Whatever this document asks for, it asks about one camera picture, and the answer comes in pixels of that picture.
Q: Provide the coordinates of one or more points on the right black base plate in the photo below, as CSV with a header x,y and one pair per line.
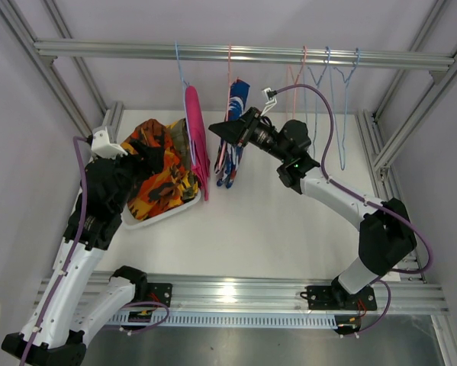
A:
x,y
326,297

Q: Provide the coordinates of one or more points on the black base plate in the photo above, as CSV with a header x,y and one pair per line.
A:
x,y
159,292
326,297

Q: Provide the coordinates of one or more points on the pink hanger of orange trousers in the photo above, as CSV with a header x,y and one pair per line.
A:
x,y
294,77

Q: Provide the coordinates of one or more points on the white plastic basket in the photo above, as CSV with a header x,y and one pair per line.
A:
x,y
130,223

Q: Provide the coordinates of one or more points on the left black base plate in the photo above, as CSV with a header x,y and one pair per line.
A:
x,y
159,292

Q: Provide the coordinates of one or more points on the aluminium frame left posts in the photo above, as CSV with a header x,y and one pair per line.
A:
x,y
21,31

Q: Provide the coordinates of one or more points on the blue hanger of camouflage trousers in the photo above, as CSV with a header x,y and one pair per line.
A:
x,y
317,82

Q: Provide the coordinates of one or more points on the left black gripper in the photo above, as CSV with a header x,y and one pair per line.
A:
x,y
152,162

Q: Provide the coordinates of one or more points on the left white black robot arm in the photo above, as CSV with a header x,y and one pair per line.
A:
x,y
58,334

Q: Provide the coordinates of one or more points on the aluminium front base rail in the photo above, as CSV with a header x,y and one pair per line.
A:
x,y
275,295

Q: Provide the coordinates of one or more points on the orange camouflage trousers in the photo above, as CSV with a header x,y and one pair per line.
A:
x,y
176,184

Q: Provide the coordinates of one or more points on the yellow grey camouflage trousers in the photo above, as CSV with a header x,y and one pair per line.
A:
x,y
179,134

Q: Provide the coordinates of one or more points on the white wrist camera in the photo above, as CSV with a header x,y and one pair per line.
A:
x,y
103,145
271,101

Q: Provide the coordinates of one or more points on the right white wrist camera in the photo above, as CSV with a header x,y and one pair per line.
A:
x,y
271,101

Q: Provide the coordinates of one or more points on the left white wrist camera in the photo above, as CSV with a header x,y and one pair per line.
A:
x,y
103,145

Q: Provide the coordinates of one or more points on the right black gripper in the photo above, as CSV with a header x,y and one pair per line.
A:
x,y
239,131

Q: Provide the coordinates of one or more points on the white slotted cable duct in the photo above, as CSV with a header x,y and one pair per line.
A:
x,y
226,320

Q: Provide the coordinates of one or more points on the pink trousers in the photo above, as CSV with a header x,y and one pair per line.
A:
x,y
200,162

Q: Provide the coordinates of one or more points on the aluminium hanging rail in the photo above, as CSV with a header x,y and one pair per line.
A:
x,y
406,60

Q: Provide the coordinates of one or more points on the blue white patterned trousers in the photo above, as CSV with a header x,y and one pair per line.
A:
x,y
228,156

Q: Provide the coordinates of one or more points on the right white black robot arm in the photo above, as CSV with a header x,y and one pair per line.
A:
x,y
385,236

